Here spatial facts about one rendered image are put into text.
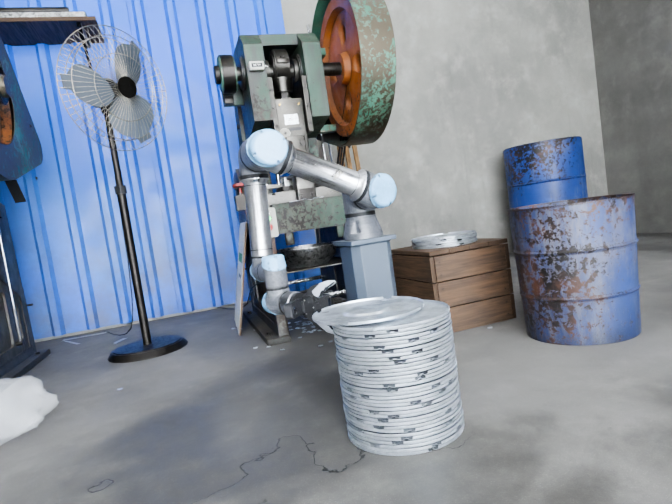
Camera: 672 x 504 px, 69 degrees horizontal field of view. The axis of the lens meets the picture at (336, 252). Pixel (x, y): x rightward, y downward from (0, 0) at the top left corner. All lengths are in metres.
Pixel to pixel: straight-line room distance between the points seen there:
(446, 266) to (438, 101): 2.52
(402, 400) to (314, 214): 1.42
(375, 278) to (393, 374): 0.74
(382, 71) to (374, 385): 1.68
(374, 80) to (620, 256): 1.32
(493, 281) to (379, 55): 1.16
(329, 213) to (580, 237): 1.17
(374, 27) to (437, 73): 2.01
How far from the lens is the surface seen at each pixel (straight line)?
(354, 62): 2.72
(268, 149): 1.54
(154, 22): 3.96
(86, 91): 2.56
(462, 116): 4.48
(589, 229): 1.79
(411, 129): 4.22
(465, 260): 2.10
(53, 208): 3.75
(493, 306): 2.20
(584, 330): 1.85
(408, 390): 1.13
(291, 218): 2.36
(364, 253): 1.78
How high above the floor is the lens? 0.55
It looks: 4 degrees down
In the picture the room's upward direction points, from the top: 8 degrees counter-clockwise
